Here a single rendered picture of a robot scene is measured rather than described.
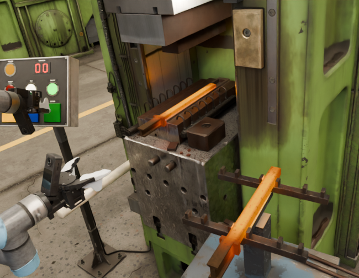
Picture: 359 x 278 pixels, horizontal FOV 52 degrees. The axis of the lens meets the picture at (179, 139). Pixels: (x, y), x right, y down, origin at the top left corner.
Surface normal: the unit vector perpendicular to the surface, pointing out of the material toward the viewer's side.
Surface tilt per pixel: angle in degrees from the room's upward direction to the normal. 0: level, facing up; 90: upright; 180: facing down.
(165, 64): 90
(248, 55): 90
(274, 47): 90
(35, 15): 90
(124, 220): 0
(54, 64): 60
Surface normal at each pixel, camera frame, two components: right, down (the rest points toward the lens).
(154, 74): 0.77, 0.22
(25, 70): -0.26, 0.01
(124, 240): -0.13, -0.86
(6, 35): 0.55, 0.36
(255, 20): -0.62, 0.46
